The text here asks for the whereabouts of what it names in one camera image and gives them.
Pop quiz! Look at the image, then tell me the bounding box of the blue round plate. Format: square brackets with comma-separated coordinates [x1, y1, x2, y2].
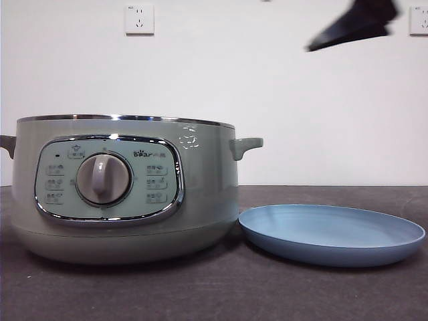
[237, 204, 427, 269]

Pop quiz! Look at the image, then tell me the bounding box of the pale green electric steamer pot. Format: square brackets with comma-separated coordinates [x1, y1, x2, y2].
[0, 114, 264, 267]

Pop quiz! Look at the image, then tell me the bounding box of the white wall socket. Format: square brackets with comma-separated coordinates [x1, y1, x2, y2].
[124, 4, 156, 37]
[409, 5, 428, 37]

